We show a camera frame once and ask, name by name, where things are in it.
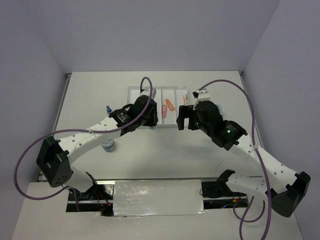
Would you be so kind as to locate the small blue bottle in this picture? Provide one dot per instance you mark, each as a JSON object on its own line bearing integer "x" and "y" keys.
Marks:
{"x": 108, "y": 110}

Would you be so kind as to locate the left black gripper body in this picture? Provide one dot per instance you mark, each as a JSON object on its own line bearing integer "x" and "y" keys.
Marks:
{"x": 150, "y": 120}

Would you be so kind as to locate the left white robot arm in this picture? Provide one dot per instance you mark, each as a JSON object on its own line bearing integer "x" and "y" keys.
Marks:
{"x": 56, "y": 156}

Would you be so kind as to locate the silver foil panel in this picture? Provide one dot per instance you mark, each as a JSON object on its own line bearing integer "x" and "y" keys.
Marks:
{"x": 157, "y": 198}

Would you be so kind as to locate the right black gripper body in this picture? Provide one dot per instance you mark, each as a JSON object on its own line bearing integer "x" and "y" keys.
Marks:
{"x": 202, "y": 126}

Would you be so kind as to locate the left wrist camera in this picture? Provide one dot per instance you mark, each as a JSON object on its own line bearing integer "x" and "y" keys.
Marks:
{"x": 148, "y": 92}

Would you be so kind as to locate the orange highlighter cap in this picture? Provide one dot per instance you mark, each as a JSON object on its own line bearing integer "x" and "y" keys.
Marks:
{"x": 170, "y": 105}

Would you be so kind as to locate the white compartment tray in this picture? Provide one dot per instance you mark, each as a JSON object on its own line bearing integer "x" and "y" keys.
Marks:
{"x": 175, "y": 95}

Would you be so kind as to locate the blue ink jar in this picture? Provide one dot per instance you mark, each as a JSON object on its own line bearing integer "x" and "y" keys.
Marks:
{"x": 219, "y": 109}
{"x": 109, "y": 146}

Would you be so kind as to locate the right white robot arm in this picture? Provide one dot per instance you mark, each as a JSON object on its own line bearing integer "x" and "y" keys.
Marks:
{"x": 283, "y": 187}

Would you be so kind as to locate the pink highlighter cap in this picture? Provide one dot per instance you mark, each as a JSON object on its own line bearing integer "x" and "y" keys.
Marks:
{"x": 164, "y": 111}

